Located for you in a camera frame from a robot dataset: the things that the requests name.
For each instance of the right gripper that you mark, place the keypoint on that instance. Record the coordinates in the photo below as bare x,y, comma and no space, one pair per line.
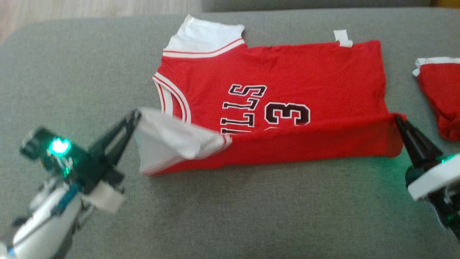
435,176

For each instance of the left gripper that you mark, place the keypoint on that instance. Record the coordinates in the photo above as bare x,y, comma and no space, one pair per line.
82,169

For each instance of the red shorts white trim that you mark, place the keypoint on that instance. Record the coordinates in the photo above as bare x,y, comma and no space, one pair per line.
444,97

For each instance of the red basketball jersey white sleeves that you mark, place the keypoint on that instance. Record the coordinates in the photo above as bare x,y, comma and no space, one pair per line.
305,72

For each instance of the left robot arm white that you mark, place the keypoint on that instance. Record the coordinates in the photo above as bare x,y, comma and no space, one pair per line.
46,223

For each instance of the large grey sofa seat cushion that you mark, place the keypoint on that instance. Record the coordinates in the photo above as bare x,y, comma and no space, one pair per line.
233,216

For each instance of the small grey sofa cushion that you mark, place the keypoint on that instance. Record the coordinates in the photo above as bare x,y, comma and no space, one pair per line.
305,4

